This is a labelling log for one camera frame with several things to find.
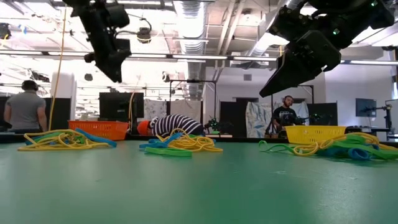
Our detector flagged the person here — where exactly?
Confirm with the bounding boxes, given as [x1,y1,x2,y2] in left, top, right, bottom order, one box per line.
[2,80,48,133]
[272,95,301,138]
[137,114,206,137]

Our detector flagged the left rubber band pile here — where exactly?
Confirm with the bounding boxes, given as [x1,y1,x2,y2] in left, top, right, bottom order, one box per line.
[17,129,109,152]
[52,129,94,147]

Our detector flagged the orange plastic basket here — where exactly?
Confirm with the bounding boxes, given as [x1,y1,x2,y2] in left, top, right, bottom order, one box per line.
[68,120,129,141]

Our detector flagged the right rubber band pile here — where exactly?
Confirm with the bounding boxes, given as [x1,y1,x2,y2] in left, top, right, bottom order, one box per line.
[292,132,398,157]

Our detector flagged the yellow hanging power cable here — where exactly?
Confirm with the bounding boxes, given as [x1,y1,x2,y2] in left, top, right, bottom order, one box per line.
[48,7,68,131]

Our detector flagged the long ceiling light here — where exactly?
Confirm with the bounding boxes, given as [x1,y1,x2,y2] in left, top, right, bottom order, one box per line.
[340,58,398,66]
[130,53,277,62]

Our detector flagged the black monitor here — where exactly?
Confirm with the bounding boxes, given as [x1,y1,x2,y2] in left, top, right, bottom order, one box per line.
[99,92,145,123]

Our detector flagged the patterned hanging cloth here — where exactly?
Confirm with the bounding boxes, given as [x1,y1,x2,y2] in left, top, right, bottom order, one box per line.
[245,101,276,139]

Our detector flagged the yellow plastic basket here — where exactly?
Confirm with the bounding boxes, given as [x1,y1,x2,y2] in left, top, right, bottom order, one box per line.
[284,124,346,146]

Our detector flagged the black camera stand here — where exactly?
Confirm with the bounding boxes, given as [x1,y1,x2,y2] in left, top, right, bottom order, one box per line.
[360,99,398,141]

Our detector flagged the wall-mounted screen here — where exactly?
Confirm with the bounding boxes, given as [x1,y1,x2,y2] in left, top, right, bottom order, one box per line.
[356,98,377,118]

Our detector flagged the black aluminium table frame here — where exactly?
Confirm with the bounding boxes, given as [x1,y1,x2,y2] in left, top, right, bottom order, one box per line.
[0,132,398,147]

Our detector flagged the rubber band pile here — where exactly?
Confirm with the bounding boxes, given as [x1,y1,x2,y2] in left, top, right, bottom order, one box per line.
[17,129,109,152]
[52,129,94,147]
[292,132,398,157]

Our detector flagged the black metal stand frame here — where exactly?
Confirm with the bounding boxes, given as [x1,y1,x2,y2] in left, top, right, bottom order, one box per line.
[270,83,315,138]
[169,79,218,135]

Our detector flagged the white hanging cloth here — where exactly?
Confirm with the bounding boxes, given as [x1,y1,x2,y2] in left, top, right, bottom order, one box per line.
[144,98,203,121]

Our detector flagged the green table mat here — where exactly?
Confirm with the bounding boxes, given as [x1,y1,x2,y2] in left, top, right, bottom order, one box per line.
[0,138,398,224]

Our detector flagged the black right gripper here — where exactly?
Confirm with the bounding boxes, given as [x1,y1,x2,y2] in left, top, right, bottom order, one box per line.
[259,7,341,98]

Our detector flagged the blue rubber band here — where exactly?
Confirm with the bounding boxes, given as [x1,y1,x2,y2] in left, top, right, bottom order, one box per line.
[74,127,118,148]
[139,133,185,149]
[315,147,348,157]
[346,147,373,161]

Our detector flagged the black partition panel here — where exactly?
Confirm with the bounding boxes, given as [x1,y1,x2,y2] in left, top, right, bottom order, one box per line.
[220,97,259,139]
[307,102,339,127]
[0,96,72,133]

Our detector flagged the small background robot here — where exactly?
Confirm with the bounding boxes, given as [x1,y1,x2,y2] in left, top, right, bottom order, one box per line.
[204,117,234,135]

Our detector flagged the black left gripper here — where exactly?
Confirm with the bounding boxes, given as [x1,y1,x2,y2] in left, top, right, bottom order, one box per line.
[83,27,132,83]

